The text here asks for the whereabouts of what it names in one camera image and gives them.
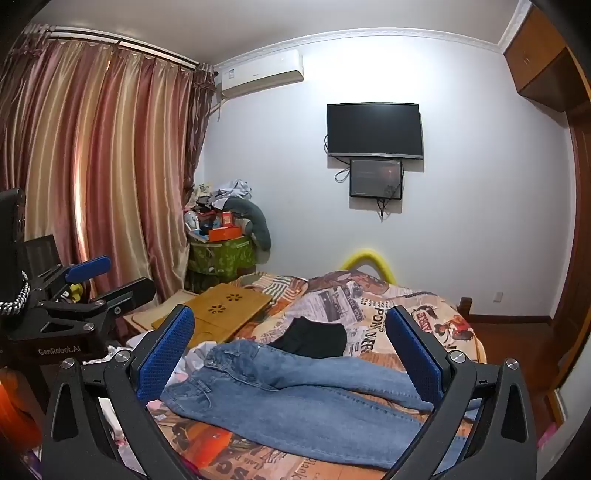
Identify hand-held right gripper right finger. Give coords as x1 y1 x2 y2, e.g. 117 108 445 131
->
383 305 539 480

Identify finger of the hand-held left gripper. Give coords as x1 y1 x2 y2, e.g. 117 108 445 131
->
39 277 157 334
30 256 112 305

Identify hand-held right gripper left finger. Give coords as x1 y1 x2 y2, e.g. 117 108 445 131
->
41 305 204 480

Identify blue denim pants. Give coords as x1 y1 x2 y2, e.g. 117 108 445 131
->
159 339 483 469

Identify white cloth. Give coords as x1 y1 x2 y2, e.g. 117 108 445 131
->
124 335 218 386

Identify printed blanket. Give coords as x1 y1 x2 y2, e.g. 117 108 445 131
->
106 270 488 480

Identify wooden lap desk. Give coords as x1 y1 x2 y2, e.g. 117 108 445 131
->
151 282 272 335

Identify orange cloth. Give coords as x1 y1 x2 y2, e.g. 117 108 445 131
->
0 369 43 450

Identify green patterned storage box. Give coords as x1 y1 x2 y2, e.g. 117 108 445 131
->
187 235 257 278

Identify black cloth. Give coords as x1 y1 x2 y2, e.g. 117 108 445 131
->
268 316 348 357

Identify yellow foam tube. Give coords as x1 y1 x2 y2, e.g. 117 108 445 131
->
341 249 399 284

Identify pink striped curtain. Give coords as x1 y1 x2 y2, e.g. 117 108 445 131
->
0 28 218 324

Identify orange box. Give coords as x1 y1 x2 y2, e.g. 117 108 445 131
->
208 225 243 243

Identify pile of clothes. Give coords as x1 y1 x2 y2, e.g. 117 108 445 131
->
187 179 254 217

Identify grey pillow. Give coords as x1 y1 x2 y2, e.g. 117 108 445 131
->
231 198 273 252

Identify small black monitor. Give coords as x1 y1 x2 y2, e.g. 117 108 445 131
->
349 158 403 199

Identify curtain rod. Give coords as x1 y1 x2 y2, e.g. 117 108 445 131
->
46 28 200 71

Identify white air conditioner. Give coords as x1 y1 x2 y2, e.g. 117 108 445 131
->
215 48 305 99

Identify wooden overhead cabinet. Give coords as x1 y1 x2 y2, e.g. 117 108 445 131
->
502 7 591 114

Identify braided black white cable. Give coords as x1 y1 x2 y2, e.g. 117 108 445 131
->
0 270 31 317

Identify wooden door frame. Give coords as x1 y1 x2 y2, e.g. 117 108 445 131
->
549 111 591 393

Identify black wall television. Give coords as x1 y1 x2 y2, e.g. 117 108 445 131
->
326 103 424 161

